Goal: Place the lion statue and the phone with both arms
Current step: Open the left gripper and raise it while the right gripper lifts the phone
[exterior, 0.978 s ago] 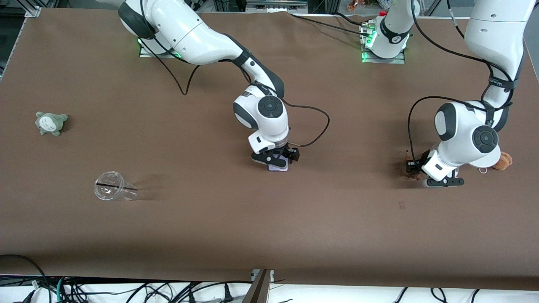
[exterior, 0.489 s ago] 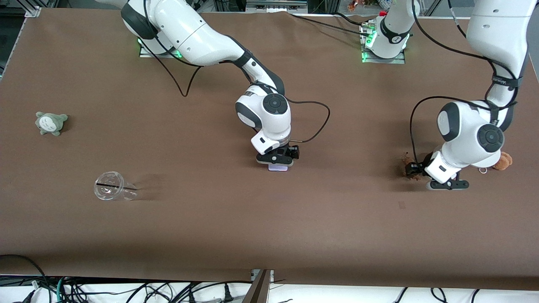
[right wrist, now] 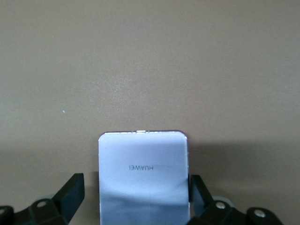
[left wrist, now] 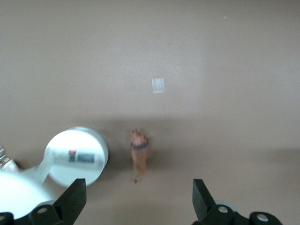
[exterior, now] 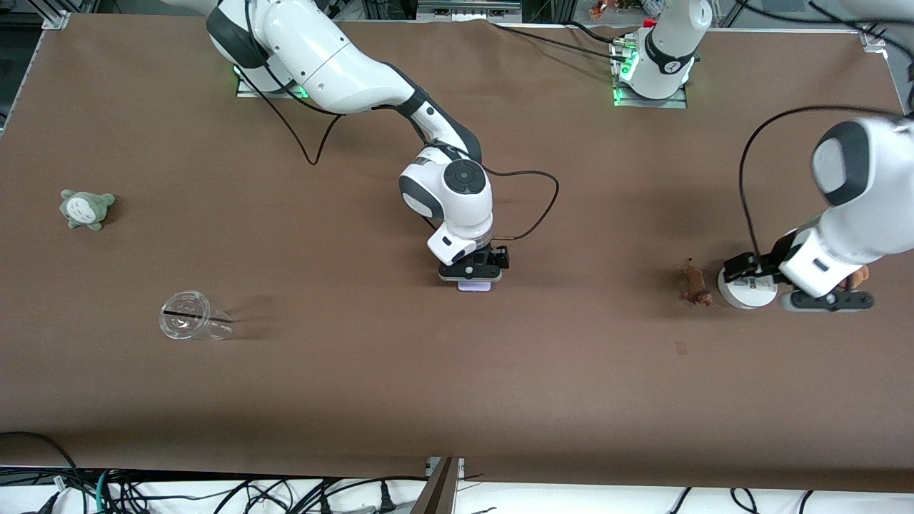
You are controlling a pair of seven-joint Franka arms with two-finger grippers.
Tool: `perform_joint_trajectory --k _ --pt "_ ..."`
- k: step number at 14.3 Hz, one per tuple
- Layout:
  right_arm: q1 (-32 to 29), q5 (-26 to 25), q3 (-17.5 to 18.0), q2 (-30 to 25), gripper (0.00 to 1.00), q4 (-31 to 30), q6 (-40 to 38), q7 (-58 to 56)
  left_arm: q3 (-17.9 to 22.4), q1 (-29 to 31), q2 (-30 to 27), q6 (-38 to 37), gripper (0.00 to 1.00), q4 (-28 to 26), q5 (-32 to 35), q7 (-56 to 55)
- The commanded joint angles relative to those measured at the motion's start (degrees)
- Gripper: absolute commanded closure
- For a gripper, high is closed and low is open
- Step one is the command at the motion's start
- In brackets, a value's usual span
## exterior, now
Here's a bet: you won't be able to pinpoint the clear plastic cup with lid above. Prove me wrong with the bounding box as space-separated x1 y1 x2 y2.
159 290 236 342

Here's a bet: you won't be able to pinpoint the aluminium camera mount post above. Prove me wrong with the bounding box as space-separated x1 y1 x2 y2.
410 457 466 514

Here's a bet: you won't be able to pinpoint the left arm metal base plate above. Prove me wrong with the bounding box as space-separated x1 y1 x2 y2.
611 34 688 109

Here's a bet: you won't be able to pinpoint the brown hamster plush keychain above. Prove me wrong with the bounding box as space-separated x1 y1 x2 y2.
835 265 871 292

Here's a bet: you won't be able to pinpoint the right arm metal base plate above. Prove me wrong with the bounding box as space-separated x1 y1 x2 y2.
235 66 310 99

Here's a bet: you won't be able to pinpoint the aluminium frame rail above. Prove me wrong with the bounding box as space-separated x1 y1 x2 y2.
417 0 523 16

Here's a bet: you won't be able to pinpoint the black base power cable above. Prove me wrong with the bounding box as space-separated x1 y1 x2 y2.
491 21 633 61

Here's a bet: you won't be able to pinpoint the brown lion statue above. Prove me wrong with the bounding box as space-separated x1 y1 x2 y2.
678 258 714 308

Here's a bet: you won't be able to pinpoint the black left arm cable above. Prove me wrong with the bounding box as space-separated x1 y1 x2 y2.
739 106 914 256

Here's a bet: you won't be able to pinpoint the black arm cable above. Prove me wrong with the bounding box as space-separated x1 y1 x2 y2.
739 106 914 256
234 0 560 241

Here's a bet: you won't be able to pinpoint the grey totoro plush toy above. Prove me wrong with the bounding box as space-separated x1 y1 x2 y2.
59 188 116 231

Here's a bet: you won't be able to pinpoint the brown table cover sheet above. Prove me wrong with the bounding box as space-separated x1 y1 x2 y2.
0 13 914 493

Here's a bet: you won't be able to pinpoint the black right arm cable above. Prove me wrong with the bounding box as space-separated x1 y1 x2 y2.
234 0 560 241

